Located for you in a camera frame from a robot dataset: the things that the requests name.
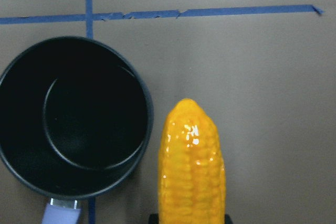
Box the black saucepan blue handle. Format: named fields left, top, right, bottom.
left=1, top=36, right=153, bottom=223

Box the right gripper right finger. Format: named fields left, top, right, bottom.
left=224, top=214, right=233, bottom=224

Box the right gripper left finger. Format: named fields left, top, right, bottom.
left=149, top=214, right=159, bottom=224

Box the yellow plastic corn cob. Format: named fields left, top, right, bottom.
left=157, top=99, right=226, bottom=223

